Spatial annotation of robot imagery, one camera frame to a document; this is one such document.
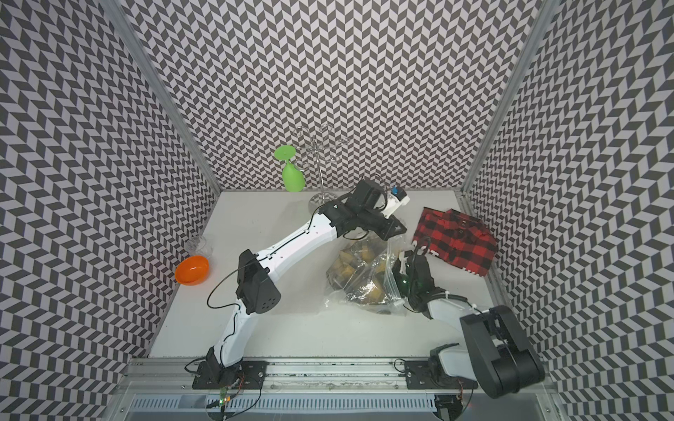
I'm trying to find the black mounting plate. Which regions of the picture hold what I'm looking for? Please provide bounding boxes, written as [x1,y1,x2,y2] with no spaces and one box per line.
[191,361,269,390]
[403,360,478,390]

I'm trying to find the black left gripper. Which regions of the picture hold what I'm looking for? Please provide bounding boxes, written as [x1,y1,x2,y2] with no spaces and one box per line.
[358,205,409,240]

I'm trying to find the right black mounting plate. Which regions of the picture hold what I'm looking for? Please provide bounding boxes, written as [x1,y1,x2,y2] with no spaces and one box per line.
[403,360,478,390]

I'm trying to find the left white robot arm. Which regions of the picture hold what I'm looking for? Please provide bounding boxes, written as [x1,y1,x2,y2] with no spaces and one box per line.
[197,179,410,386]

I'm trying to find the green plastic wine glass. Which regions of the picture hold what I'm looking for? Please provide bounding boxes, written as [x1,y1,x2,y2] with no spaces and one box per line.
[274,145,305,192]

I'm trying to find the orange plastic bowl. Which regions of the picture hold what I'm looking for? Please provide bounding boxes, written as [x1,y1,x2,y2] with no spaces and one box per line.
[175,255,210,286]

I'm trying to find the yellow plaid shirt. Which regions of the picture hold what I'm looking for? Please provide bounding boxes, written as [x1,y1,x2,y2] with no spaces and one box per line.
[326,238,391,307]

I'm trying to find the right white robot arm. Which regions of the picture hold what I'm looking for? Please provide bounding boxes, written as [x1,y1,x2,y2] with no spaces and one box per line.
[392,251,546,398]

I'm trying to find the metal glass holder stand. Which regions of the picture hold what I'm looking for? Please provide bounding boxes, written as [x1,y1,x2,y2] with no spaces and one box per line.
[294,124,347,212]

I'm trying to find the red plaid folded shirt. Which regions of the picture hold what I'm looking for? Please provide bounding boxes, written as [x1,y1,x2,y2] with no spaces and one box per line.
[412,207,498,276]

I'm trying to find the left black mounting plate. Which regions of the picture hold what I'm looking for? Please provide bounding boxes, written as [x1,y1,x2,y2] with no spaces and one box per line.
[191,361,269,390]

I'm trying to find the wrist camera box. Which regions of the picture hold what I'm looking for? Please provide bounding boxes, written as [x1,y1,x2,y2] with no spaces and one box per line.
[382,186,410,219]
[398,251,412,276]

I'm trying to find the clear plastic vacuum bag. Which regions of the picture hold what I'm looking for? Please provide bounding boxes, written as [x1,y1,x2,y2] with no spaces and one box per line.
[324,234,410,316]

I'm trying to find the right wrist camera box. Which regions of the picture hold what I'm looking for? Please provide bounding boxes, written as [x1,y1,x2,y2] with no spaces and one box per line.
[398,251,412,276]

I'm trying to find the clear plastic cup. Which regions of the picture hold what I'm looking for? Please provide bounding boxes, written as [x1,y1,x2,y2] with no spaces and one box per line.
[184,236,212,258]

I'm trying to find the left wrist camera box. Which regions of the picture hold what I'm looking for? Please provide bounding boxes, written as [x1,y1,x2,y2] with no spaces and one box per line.
[382,186,410,219]

